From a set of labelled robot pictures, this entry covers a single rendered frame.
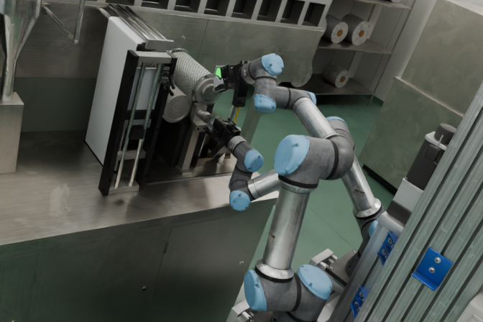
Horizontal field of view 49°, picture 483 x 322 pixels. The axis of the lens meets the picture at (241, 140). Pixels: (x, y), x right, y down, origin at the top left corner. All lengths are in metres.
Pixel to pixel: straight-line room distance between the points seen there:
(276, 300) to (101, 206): 0.70
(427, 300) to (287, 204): 0.50
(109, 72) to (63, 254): 0.67
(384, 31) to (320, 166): 5.69
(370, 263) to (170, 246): 0.77
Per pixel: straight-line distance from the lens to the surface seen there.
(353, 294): 1.86
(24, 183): 1.97
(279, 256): 1.55
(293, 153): 1.43
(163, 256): 2.12
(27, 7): 1.72
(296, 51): 2.81
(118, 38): 1.97
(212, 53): 2.47
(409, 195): 1.68
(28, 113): 2.22
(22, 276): 1.87
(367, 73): 7.20
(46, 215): 1.83
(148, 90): 1.83
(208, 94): 2.09
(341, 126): 1.94
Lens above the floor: 2.02
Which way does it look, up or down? 25 degrees down
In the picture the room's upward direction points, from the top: 19 degrees clockwise
